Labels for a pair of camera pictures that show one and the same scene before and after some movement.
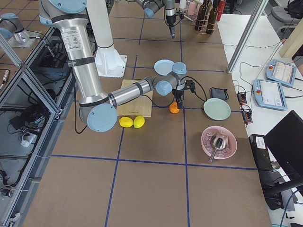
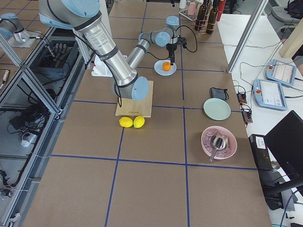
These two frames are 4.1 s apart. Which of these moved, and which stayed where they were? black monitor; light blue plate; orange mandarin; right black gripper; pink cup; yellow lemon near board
Moved: orange mandarin; right black gripper
Stayed: light blue plate; black monitor; yellow lemon near board; pink cup
